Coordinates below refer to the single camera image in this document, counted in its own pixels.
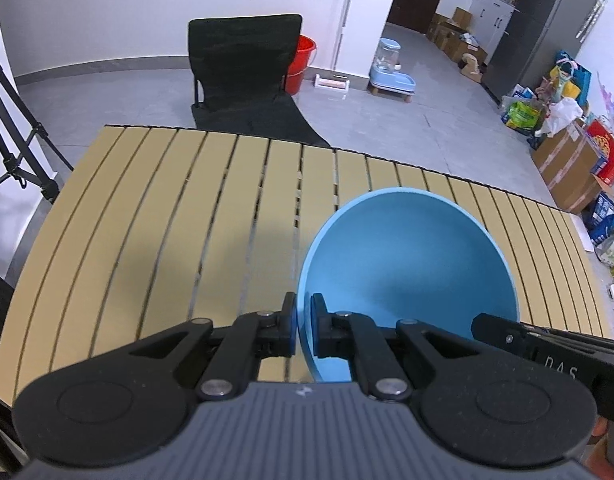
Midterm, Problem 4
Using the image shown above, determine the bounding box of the white flat mop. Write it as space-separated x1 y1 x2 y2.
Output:
313 0 360 93

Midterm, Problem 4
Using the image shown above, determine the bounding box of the black camera tripod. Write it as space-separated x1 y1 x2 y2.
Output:
0 42 75 206

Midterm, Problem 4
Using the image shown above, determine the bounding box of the blue gift bag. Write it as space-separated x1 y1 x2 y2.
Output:
552 51 592 106

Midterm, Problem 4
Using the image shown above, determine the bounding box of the grey refrigerator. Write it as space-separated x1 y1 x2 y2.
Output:
482 0 608 106

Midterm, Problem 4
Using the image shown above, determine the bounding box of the green pet food bag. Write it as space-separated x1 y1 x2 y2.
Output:
502 99 542 133

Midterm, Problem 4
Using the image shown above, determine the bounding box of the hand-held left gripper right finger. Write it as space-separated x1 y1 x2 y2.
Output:
311 294 518 402

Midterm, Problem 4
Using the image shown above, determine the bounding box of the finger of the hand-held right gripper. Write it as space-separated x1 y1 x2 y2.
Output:
471 312 530 361

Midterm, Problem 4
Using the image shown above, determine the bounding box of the open cardboard box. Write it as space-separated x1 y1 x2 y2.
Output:
428 14 460 43
444 30 488 63

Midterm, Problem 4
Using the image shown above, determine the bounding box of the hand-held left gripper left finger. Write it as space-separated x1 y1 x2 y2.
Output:
87 291 298 402

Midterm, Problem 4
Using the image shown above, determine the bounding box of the large cardboard box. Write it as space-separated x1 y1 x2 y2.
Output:
532 119 605 216

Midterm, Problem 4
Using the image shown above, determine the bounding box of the large blue ribbed bowl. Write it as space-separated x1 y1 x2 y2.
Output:
297 187 520 383

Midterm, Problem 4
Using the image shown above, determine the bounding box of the black folding chair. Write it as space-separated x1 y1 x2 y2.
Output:
188 14 332 148

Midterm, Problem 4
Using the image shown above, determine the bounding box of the blue pet water dispenser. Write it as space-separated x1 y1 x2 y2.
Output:
368 38 418 103

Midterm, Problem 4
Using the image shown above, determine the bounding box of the brown cardboard cat scratcher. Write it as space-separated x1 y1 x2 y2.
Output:
459 52 485 83

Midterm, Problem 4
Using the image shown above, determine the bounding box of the person's right hand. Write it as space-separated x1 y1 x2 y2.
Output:
589 417 612 461

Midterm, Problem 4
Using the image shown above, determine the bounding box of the red gift box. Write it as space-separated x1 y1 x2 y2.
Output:
584 119 614 186

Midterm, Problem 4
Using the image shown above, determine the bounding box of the blue pet food bag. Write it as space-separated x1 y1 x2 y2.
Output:
587 192 614 248

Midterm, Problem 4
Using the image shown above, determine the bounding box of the white lower cabinet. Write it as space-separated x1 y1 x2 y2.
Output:
468 0 518 53

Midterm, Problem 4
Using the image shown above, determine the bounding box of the red plastic bucket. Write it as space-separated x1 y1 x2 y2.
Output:
284 35 318 96

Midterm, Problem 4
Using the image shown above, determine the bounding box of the white plastic bag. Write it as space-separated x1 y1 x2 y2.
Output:
537 97 585 137

